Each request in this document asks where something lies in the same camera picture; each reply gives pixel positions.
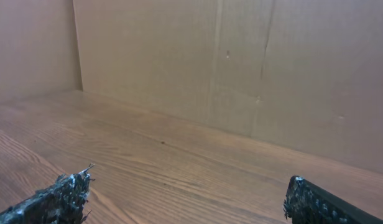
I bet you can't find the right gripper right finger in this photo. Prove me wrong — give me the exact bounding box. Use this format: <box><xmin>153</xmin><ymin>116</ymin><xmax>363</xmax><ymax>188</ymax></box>
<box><xmin>283</xmin><ymin>175</ymin><xmax>383</xmax><ymax>224</ymax></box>

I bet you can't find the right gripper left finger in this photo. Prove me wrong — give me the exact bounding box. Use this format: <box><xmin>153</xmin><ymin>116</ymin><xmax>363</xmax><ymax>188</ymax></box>
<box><xmin>0</xmin><ymin>163</ymin><xmax>95</xmax><ymax>224</ymax></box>

